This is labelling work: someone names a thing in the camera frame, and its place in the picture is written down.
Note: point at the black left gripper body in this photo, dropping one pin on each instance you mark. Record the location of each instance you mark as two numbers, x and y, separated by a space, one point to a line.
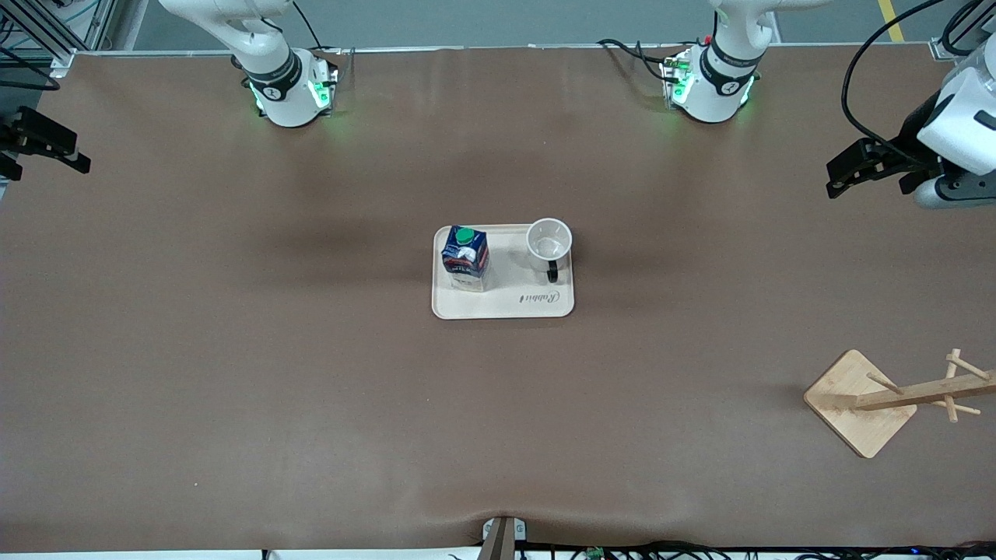
912 134

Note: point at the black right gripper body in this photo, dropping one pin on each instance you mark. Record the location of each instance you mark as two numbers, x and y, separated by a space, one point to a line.
9 138

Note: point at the blue milk carton green cap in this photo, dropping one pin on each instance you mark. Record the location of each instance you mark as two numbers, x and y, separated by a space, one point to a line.
465 260

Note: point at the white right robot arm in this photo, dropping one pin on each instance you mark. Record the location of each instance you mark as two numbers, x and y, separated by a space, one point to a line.
284 97

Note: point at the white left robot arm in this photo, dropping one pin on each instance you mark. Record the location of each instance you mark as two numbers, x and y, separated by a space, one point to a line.
716 93

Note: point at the wooden cup rack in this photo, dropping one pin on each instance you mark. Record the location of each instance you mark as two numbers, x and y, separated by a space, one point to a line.
852 397

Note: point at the cream rectangular tray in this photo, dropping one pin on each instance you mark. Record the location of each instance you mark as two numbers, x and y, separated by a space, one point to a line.
513 299

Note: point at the aluminium frame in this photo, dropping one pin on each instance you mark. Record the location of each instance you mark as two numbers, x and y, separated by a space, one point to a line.
941 48
39 31

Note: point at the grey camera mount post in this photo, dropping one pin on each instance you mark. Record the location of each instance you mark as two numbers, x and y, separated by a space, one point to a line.
502 538

